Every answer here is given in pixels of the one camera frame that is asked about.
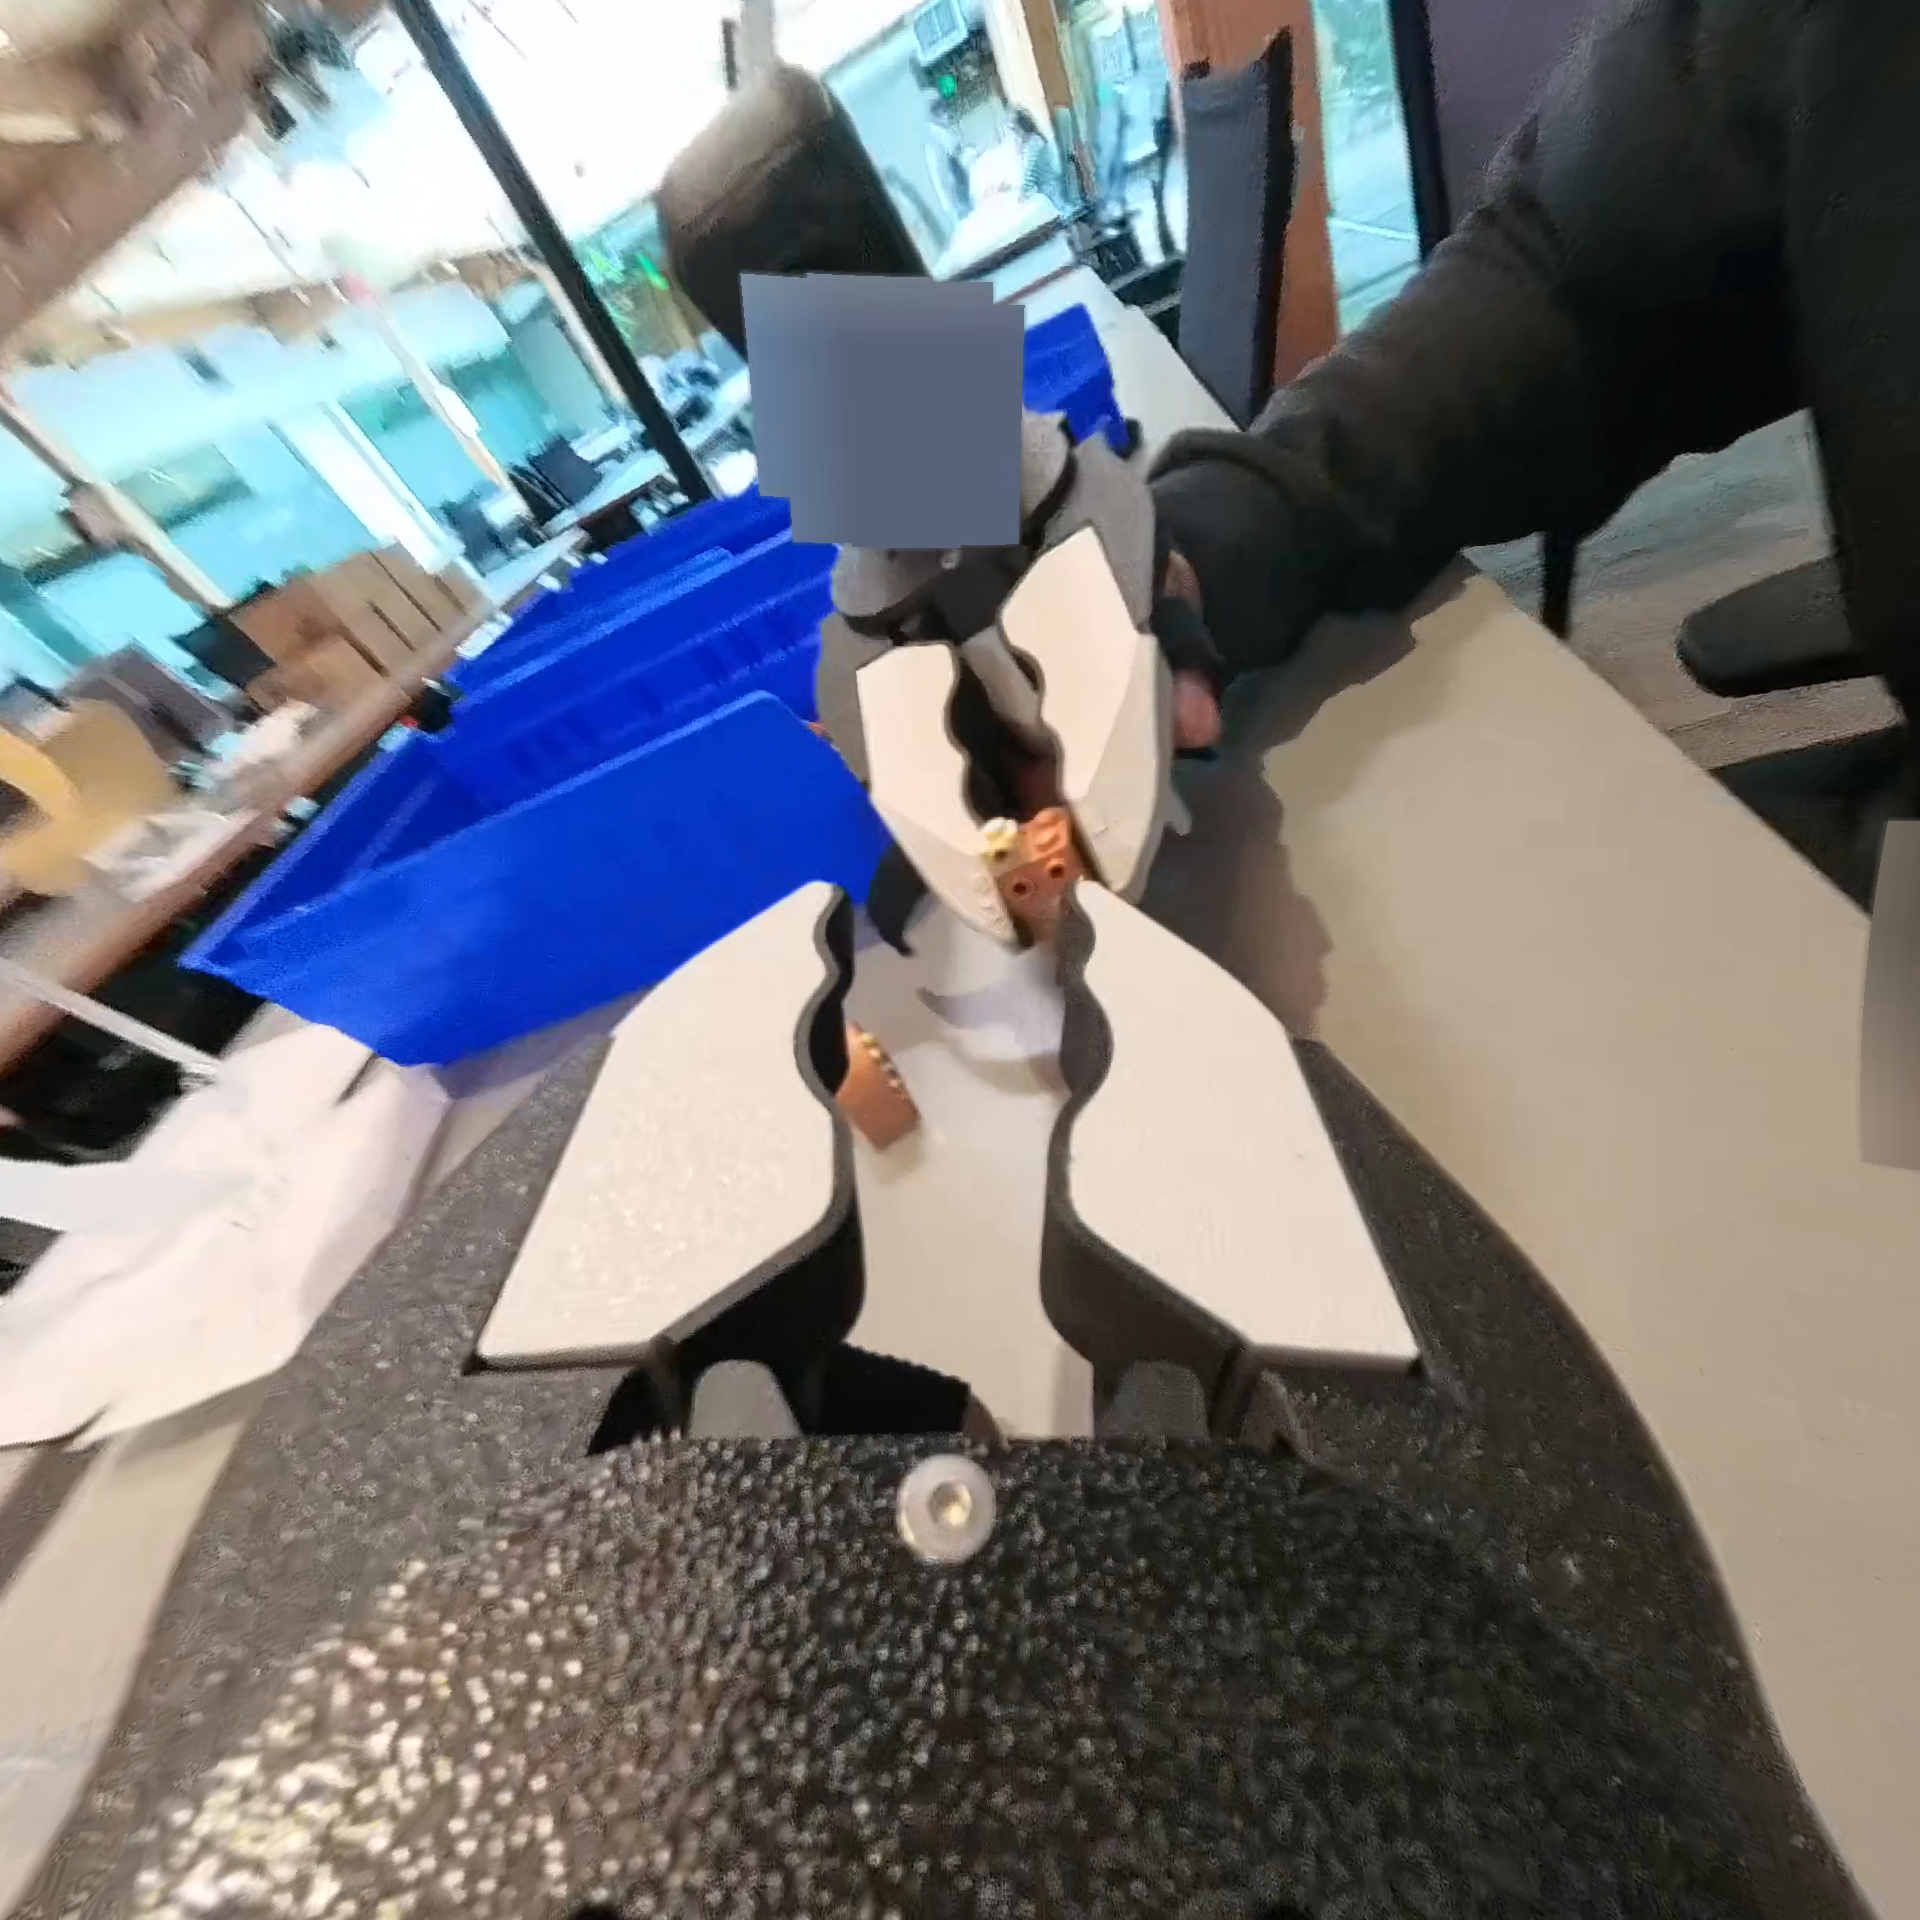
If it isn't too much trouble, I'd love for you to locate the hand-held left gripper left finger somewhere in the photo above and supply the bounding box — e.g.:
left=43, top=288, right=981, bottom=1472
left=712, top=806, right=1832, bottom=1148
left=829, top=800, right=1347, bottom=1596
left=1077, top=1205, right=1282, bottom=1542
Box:
left=472, top=878, right=868, bottom=1379

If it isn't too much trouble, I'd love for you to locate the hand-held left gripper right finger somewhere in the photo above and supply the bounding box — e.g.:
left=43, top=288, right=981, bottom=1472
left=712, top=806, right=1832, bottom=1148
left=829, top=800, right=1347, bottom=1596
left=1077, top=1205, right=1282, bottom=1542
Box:
left=1040, top=882, right=1422, bottom=1379

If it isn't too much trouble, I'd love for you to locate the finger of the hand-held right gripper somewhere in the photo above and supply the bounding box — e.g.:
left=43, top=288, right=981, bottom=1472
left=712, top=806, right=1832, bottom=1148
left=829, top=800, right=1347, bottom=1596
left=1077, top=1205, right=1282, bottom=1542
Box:
left=999, top=523, right=1189, bottom=904
left=855, top=644, right=1040, bottom=948

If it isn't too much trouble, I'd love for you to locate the copper toy brick model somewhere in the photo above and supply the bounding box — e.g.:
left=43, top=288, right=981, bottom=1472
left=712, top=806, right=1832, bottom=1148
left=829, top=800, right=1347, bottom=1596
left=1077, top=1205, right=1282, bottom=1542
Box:
left=978, top=806, right=1088, bottom=953

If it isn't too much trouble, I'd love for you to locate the person's right forearm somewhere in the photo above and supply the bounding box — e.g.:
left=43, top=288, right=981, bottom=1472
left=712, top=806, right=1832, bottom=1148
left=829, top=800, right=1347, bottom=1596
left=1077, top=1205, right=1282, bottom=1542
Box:
left=1245, top=0, right=1920, bottom=677

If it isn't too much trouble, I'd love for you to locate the person's right hand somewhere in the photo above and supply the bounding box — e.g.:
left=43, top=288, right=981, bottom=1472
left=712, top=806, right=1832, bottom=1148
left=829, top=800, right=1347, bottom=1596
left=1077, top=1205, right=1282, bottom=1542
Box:
left=1145, top=426, right=1356, bottom=753

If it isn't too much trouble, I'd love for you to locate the large blue plastic bin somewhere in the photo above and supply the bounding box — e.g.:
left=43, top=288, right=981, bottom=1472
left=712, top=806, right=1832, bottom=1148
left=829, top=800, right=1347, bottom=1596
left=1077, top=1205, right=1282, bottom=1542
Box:
left=176, top=692, right=899, bottom=1069

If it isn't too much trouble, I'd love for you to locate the dark high-back chair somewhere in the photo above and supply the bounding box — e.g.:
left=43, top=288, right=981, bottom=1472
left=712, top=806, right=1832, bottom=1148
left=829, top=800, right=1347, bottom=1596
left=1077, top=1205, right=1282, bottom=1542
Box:
left=1174, top=25, right=1299, bottom=431

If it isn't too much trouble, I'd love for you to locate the white paper sheet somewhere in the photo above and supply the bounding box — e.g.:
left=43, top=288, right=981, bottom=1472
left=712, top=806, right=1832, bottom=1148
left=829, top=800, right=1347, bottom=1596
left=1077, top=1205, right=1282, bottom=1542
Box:
left=0, top=1014, right=453, bottom=1448

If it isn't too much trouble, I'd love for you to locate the stack of cardboard boxes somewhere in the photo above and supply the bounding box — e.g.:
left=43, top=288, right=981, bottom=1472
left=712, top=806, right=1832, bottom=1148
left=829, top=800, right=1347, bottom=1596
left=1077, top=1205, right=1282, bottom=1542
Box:
left=222, top=545, right=498, bottom=708

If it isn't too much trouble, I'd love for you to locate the black swivel chair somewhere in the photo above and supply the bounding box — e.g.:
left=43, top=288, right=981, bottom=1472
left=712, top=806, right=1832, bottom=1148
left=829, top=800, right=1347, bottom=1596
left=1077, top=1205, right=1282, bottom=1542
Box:
left=1676, top=552, right=1920, bottom=756

